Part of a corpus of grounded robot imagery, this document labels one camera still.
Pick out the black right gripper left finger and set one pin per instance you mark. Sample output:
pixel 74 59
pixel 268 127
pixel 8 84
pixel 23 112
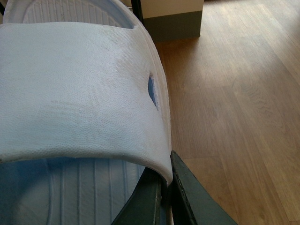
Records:
pixel 148 204

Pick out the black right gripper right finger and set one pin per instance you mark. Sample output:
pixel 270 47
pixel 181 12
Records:
pixel 191 204

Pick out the black chrome shoe rack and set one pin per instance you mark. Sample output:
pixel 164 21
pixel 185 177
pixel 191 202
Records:
pixel 134 5

